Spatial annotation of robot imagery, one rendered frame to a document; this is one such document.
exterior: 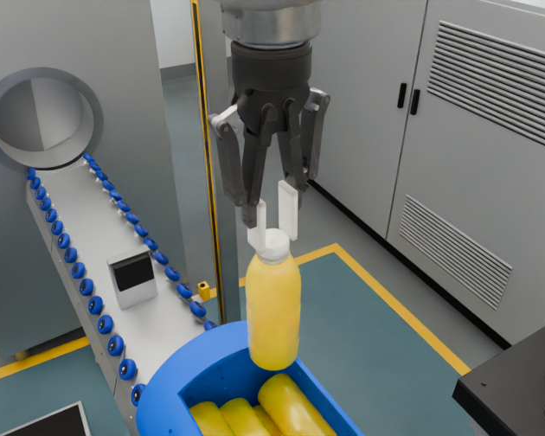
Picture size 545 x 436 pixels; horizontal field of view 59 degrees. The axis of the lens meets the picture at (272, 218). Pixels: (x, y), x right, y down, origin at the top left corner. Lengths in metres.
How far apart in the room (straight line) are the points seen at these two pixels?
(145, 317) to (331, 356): 1.26
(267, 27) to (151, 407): 0.58
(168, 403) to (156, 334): 0.47
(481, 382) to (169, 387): 0.57
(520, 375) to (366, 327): 1.50
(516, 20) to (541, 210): 0.70
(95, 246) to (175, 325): 0.42
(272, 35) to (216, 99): 0.85
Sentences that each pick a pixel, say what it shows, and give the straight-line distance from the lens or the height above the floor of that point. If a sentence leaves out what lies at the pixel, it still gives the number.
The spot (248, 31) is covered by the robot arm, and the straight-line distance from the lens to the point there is 0.43.
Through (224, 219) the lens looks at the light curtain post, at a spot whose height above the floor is 0.98.
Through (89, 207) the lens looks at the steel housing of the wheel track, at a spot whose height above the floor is 0.93.
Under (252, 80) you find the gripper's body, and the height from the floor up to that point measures 1.68.
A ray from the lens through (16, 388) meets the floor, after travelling 2.49.
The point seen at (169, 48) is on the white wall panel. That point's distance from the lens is 5.34.
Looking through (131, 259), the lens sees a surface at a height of 1.08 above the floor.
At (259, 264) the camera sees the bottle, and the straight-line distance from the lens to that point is 0.59.
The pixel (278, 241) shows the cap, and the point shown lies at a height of 1.47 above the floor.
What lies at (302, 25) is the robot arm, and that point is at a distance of 0.43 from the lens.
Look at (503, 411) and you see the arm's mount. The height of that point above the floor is 1.06.
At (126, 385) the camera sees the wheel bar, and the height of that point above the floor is 0.93.
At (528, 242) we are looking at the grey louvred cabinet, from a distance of 2.19.
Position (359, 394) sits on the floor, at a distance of 2.24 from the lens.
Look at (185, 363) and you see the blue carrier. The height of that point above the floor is 1.22.
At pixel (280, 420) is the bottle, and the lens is 0.88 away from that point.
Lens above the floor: 1.83
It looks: 36 degrees down
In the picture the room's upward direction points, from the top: straight up
